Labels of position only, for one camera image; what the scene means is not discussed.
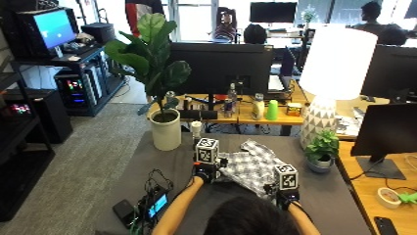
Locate person's left hand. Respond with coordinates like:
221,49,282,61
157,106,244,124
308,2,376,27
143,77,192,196
192,157,230,184

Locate person's right hand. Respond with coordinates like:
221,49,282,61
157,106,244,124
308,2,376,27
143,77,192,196
264,182,302,211

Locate grey white checked cloth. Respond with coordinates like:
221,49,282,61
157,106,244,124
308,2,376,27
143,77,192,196
214,139,288,200

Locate white marker cube left glove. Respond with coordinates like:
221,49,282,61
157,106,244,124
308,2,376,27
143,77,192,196
194,137,220,165

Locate white marker cube glove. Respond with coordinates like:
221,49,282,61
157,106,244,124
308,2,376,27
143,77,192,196
194,137,220,165
272,164,300,191

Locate white marker cube right glove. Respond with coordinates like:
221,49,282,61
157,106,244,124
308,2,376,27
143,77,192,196
272,164,300,191

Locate the person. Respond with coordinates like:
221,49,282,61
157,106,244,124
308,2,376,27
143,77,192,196
202,195,302,235

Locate small white bottle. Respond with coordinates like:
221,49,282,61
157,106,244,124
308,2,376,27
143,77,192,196
189,120,204,140

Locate tall plant in white pot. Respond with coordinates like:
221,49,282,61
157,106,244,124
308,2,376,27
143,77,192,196
103,12,193,152

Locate small plant in grey pot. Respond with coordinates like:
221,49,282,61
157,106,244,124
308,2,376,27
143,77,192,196
304,129,341,174

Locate white spray bottle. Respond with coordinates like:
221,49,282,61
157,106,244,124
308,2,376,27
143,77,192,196
252,92,266,121

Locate wooden desk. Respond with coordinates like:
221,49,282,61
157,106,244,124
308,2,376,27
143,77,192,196
147,81,392,136

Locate green plastic cup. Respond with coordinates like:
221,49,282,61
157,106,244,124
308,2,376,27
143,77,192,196
265,99,280,121

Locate black device with lit screen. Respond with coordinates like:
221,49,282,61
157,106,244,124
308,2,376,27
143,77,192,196
145,190,170,220

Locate clear plastic bottle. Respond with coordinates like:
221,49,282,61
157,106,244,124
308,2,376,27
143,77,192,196
226,82,238,106

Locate yellow small box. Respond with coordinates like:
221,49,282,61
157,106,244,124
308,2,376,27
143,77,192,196
285,102,304,118

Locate pile of white papers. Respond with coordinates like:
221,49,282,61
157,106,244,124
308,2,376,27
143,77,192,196
336,114,364,137

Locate black power box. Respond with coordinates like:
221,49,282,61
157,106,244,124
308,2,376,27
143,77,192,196
111,199,137,229

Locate white tape roll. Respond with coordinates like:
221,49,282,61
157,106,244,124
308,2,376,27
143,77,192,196
376,186,402,210

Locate black monitor with stand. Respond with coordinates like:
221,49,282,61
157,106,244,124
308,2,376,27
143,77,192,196
168,41,274,120

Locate black smartphone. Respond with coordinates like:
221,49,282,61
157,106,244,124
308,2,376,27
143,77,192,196
373,215,400,235

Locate open laptop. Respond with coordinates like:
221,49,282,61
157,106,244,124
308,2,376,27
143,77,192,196
268,45,300,94

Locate green toy figure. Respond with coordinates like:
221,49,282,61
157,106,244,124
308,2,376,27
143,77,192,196
396,191,417,206

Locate black monitor with square base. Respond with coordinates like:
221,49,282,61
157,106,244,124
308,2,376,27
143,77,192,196
349,102,417,180

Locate white lamp with patterned base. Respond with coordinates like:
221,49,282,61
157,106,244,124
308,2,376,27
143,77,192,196
298,27,380,151

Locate computer tower with coloured lights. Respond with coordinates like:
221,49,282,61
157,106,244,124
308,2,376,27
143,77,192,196
53,70,104,111

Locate black cabinet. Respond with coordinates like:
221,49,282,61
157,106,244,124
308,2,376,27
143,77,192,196
4,88,75,145

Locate black equipment cart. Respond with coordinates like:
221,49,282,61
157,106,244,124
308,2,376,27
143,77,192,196
11,44,128,118

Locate black monitor seen from behind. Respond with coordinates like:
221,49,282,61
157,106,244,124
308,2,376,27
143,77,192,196
360,43,417,104

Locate black shelf unit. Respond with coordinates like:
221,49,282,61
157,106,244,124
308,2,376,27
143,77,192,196
0,48,57,223

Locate dark monitor in background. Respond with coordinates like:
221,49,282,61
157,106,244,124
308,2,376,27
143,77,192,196
248,1,298,24

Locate black box on cart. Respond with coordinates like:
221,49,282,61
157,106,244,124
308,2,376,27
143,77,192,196
80,22,117,45

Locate monitor with blue screen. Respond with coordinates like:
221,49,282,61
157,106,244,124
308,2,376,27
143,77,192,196
17,6,83,60

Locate thin black cable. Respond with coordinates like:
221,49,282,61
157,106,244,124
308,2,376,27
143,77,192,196
349,168,417,194

